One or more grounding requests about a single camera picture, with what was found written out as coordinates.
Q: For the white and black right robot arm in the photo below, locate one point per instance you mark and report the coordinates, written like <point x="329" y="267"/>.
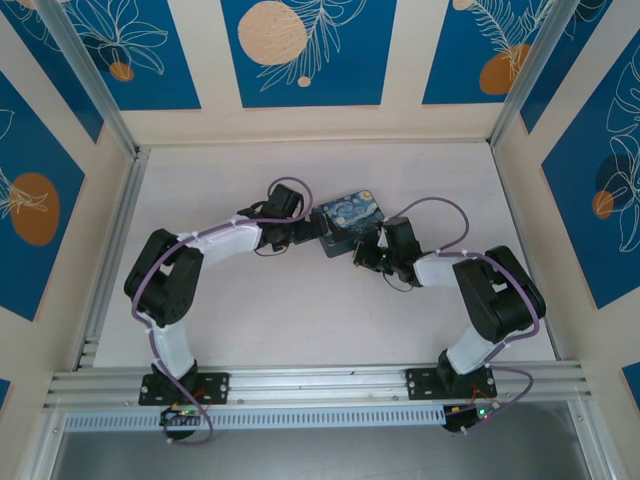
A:
<point x="500" y="295"/>

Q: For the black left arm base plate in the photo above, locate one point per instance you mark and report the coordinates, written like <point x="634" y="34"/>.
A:
<point x="215" y="385"/>

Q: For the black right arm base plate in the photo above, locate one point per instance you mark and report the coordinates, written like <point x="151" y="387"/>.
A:
<point x="422" y="382"/>

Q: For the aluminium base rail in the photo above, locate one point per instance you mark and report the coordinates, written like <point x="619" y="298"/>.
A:
<point x="310" y="385"/>

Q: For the aluminium side rail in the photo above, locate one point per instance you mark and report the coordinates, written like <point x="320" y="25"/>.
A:
<point x="117" y="240"/>
<point x="520" y="200"/>

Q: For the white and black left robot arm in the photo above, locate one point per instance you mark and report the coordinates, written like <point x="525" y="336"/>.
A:
<point x="225" y="245"/>

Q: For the grey metal shelf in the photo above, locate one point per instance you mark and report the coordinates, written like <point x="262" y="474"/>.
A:
<point x="325" y="457"/>

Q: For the starry night print tin box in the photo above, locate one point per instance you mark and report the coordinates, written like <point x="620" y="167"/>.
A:
<point x="352" y="212"/>

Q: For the aluminium frame post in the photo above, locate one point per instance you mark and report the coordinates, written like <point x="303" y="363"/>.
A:
<point x="95" y="85"/>
<point x="530" y="75"/>

